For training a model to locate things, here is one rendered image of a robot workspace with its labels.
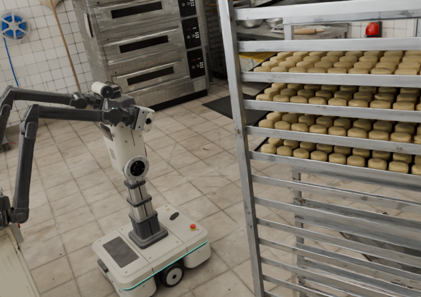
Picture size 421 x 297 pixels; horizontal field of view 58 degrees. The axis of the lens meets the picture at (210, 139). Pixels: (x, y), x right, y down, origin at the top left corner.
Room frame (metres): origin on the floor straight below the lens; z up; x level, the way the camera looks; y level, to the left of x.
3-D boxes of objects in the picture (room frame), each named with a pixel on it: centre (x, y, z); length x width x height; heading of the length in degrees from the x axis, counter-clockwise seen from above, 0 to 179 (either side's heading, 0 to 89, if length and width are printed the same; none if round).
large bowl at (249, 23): (5.93, -0.88, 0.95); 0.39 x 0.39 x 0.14
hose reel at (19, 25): (5.45, 2.39, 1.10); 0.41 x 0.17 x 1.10; 116
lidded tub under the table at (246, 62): (5.94, -0.90, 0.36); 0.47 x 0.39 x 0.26; 115
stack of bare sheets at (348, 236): (1.88, -1.06, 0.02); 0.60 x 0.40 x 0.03; 14
